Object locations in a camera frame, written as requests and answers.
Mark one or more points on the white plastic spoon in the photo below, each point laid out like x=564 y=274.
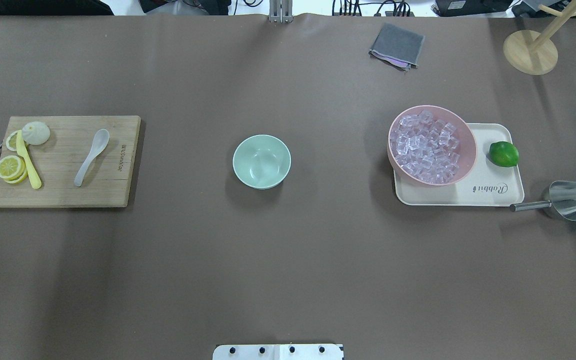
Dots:
x=100 y=140

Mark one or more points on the mint green bowl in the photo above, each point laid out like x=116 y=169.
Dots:
x=261 y=161

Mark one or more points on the pile of clear ice cubes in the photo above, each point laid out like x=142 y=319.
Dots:
x=426 y=147

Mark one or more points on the pink bowl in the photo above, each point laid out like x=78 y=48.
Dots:
x=467 y=149

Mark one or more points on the metal ice scoop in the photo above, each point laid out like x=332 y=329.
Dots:
x=559 y=201

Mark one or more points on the grey folded cloth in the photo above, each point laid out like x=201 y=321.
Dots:
x=397 y=46

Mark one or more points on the wooden cutting board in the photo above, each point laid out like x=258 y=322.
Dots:
x=107 y=183

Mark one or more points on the green lime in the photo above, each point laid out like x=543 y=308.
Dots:
x=503 y=154

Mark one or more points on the lemon end piece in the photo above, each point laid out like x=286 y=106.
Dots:
x=36 y=133

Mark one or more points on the wooden mug tree stand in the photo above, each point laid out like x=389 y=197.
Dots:
x=533 y=52

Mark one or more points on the lemon slice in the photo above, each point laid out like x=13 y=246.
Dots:
x=12 y=167
x=12 y=141

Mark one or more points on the aluminium frame post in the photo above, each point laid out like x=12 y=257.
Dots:
x=281 y=11

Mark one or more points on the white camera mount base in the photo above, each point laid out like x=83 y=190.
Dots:
x=281 y=351

